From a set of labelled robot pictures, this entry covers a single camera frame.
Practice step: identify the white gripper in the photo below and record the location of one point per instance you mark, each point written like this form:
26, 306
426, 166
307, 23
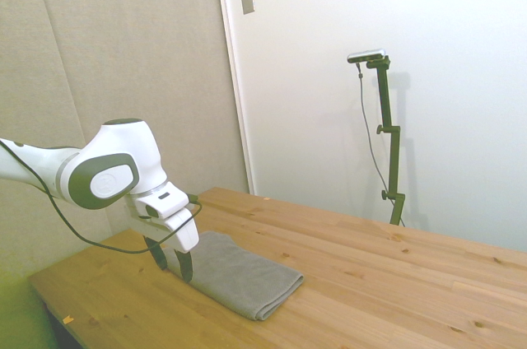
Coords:
185, 234

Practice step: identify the grey towel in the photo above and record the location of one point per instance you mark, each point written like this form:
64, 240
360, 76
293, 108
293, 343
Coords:
243, 279

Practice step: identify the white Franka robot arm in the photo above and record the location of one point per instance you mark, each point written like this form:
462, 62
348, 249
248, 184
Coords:
119, 147

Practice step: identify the white door frame trim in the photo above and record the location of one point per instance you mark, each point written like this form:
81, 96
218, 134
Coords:
232, 69

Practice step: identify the dark articulated camera stand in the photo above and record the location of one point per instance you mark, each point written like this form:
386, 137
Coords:
385, 102

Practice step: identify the silver camera on stand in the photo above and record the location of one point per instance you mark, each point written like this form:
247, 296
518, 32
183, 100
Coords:
366, 55

